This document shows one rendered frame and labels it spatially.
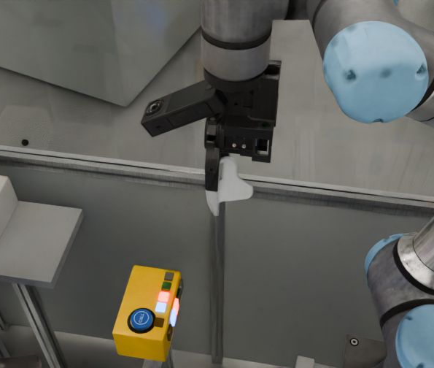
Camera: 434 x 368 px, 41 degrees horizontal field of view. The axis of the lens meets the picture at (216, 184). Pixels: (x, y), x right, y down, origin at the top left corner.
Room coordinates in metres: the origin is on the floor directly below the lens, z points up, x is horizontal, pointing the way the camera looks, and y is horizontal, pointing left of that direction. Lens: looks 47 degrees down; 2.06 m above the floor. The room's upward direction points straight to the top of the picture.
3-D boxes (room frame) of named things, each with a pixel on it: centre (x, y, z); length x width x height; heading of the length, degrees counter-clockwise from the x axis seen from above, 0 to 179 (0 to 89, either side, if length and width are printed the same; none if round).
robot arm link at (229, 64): (0.54, -0.02, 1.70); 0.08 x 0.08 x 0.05
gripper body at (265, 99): (0.54, -0.03, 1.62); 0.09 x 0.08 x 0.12; 81
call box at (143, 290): (0.61, 0.14, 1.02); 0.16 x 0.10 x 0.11; 171
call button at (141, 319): (0.57, 0.14, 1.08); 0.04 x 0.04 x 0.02
